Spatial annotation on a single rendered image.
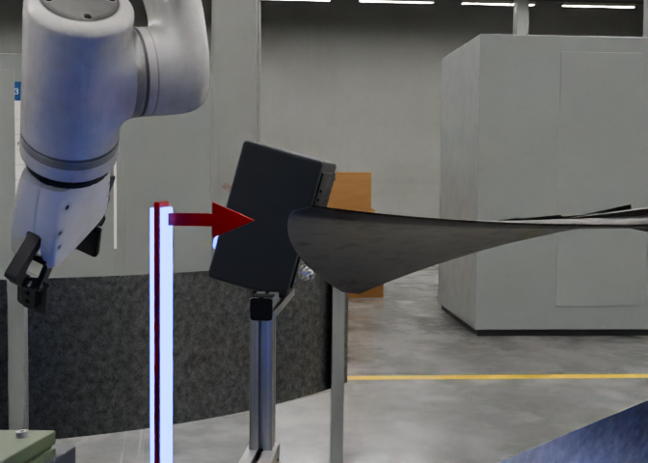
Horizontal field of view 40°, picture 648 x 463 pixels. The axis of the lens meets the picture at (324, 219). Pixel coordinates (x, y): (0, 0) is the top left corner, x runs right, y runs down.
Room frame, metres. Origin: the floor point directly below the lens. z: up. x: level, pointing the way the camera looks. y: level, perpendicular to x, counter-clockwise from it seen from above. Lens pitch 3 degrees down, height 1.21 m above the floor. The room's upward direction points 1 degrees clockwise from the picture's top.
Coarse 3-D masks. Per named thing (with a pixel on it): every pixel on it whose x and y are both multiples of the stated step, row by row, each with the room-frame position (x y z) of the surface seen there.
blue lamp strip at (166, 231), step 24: (168, 240) 0.59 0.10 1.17; (168, 264) 0.59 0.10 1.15; (168, 288) 0.59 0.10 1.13; (168, 312) 0.59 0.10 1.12; (168, 336) 0.59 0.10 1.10; (168, 360) 0.59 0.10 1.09; (168, 384) 0.59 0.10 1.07; (168, 408) 0.59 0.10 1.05; (168, 432) 0.59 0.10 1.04; (168, 456) 0.59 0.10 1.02
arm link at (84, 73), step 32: (32, 0) 0.68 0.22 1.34; (64, 0) 0.69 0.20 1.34; (96, 0) 0.70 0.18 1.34; (32, 32) 0.68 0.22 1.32; (64, 32) 0.67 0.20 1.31; (96, 32) 0.67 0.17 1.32; (128, 32) 0.70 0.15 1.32; (32, 64) 0.70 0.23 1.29; (64, 64) 0.68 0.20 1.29; (96, 64) 0.69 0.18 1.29; (128, 64) 0.72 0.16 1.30; (32, 96) 0.71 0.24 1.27; (64, 96) 0.70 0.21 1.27; (96, 96) 0.71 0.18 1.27; (128, 96) 0.73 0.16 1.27; (32, 128) 0.73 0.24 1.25; (64, 128) 0.72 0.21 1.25; (96, 128) 0.73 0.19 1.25; (64, 160) 0.74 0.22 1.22
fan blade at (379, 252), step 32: (288, 224) 0.52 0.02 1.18; (320, 224) 0.52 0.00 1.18; (352, 224) 0.51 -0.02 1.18; (384, 224) 0.51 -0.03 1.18; (416, 224) 0.50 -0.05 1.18; (448, 224) 0.50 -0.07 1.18; (480, 224) 0.50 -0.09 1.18; (512, 224) 0.50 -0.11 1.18; (544, 224) 0.50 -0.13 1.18; (576, 224) 0.51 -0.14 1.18; (608, 224) 0.51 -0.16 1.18; (640, 224) 0.51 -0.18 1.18; (320, 256) 0.60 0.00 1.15; (352, 256) 0.61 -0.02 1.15; (384, 256) 0.62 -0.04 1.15; (416, 256) 0.64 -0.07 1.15; (448, 256) 0.65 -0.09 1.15; (352, 288) 0.69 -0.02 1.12
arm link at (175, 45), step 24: (144, 0) 0.79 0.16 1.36; (168, 0) 0.75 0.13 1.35; (192, 0) 0.75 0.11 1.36; (168, 24) 0.75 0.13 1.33; (192, 24) 0.75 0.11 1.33; (144, 48) 0.73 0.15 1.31; (168, 48) 0.74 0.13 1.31; (192, 48) 0.75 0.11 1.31; (168, 72) 0.74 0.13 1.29; (192, 72) 0.75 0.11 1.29; (168, 96) 0.74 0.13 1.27; (192, 96) 0.76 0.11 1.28
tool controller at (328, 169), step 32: (256, 160) 1.16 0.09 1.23; (288, 160) 1.16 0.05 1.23; (320, 160) 1.16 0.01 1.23; (256, 192) 1.16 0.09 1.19; (288, 192) 1.16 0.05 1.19; (320, 192) 1.18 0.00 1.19; (256, 224) 1.16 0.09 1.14; (224, 256) 1.17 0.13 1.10; (256, 256) 1.16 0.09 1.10; (288, 256) 1.16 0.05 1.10; (256, 288) 1.16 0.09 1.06; (288, 288) 1.16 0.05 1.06
